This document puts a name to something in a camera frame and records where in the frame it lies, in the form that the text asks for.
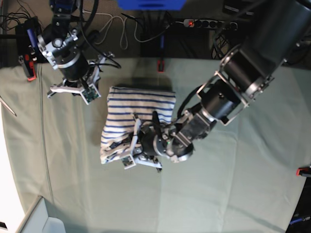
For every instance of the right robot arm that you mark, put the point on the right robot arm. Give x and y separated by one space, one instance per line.
68 48

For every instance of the red clamp right edge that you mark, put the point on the red clamp right edge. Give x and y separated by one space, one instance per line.
304 172

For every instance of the red clamp left corner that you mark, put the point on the red clamp left corner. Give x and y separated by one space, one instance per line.
28 66

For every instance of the white box corner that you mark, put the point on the white box corner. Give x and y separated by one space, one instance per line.
37 220

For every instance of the blue striped white t-shirt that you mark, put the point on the blue striped white t-shirt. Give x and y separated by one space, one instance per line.
127 106

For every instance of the red clamp top centre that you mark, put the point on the red clamp top centre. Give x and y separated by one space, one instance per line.
160 65

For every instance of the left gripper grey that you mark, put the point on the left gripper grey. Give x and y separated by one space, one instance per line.
142 143

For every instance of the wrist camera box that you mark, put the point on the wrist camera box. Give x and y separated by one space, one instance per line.
128 162
91 94

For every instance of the grey-green table cloth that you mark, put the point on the grey-green table cloth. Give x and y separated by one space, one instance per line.
240 179

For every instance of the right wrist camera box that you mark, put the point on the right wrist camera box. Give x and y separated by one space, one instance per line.
91 94

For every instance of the black flat boxes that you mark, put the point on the black flat boxes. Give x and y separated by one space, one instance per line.
232 7

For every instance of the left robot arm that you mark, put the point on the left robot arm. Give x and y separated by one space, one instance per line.
244 72

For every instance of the white power strip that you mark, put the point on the white power strip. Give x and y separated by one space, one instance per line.
209 24

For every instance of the blue plastic block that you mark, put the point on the blue plastic block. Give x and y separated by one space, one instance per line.
151 4

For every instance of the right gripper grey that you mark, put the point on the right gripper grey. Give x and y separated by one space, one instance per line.
81 75

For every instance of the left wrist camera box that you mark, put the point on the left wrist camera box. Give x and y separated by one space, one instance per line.
128 162

